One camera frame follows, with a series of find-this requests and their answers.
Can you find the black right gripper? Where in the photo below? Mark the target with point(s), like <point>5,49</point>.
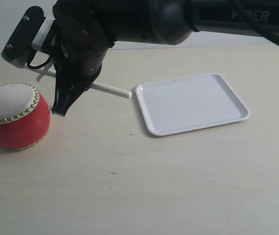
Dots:
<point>78,60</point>

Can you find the white drumstick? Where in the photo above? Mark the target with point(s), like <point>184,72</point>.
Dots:
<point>95,85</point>

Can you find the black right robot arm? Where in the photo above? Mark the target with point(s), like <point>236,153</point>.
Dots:
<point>88,28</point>

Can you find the red small drum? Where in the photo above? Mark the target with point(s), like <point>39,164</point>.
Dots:
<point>24,116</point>

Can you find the white plastic tray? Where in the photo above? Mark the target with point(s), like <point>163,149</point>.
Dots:
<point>189,103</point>

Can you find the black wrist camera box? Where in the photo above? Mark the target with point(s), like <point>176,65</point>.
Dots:
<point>28,37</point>

